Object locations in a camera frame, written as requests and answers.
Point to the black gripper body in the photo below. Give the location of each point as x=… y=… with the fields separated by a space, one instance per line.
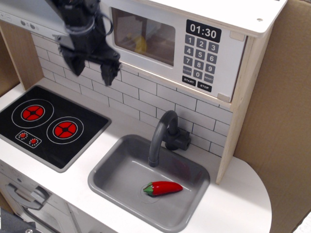
x=89 y=41

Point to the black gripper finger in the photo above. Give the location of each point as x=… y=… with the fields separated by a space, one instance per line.
x=109 y=72
x=75 y=62

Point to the white toy microwave door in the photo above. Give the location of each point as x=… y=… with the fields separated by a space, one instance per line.
x=196 y=54

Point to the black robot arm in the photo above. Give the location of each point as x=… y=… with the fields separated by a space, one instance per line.
x=84 y=22

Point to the wooden microwave cabinet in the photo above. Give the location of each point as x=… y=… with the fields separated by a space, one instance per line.
x=214 y=124

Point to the yellow toy banana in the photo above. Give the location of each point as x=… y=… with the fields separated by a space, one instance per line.
x=137 y=43

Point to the grey range hood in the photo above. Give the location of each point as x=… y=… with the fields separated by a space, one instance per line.
x=37 y=16

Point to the black toy stovetop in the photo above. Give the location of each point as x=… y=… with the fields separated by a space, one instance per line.
x=50 y=128

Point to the grey toy faucet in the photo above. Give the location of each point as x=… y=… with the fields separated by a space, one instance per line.
x=167 y=131

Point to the grey toy sink basin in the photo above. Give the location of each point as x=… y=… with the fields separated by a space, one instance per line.
x=124 y=172

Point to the red toy chili pepper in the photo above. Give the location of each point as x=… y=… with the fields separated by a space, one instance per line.
x=162 y=187

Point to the white toy oven front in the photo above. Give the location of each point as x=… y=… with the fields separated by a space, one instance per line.
x=53 y=217

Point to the brown cardboard panel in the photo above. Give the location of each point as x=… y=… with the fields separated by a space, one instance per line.
x=276 y=135

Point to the grey oven door handle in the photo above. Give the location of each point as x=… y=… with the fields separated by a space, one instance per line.
x=35 y=200

